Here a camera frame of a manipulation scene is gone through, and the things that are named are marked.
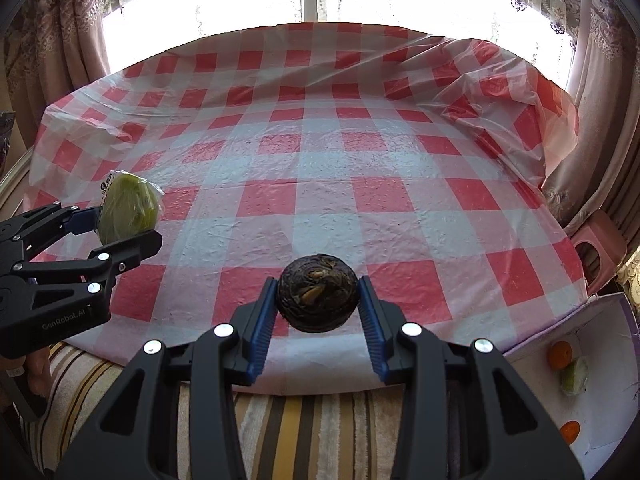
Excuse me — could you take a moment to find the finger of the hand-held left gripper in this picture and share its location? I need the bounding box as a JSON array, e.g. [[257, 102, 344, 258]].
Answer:
[[10, 230, 163, 311], [0, 201, 103, 261]]

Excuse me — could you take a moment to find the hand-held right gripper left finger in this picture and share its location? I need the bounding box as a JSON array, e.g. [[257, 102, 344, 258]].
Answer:
[[54, 276, 279, 480]]

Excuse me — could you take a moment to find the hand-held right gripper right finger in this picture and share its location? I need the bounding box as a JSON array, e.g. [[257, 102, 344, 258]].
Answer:
[[356, 275, 586, 480]]

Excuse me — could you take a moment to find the dark round dried fruit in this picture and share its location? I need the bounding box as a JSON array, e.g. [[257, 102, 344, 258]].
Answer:
[[276, 254, 361, 333]]

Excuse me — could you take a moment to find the white and purple cardboard box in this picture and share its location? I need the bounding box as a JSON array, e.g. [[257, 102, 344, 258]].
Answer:
[[502, 292, 640, 466]]

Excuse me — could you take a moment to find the plastic-wrapped green fruit piece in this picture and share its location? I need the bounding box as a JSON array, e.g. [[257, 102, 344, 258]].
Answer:
[[560, 356, 591, 397]]

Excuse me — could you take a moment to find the person's left hand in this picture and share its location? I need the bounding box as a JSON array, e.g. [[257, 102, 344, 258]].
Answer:
[[25, 347, 52, 397]]

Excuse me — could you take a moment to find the striped sofa cover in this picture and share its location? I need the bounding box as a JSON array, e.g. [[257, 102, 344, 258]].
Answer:
[[20, 342, 466, 480]]

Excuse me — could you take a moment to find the red and white checked tablecloth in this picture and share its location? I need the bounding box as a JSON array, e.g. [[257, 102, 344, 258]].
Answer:
[[27, 22, 586, 391]]

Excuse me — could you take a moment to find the pink patterned curtain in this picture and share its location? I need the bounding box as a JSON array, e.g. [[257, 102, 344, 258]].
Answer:
[[542, 0, 640, 241], [0, 0, 113, 126]]

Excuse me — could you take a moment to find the pink plastic stool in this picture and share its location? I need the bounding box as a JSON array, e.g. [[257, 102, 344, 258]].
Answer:
[[570, 210, 628, 293]]

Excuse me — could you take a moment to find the gold patterned cloth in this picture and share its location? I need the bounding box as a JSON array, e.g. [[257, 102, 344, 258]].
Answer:
[[615, 250, 640, 306]]

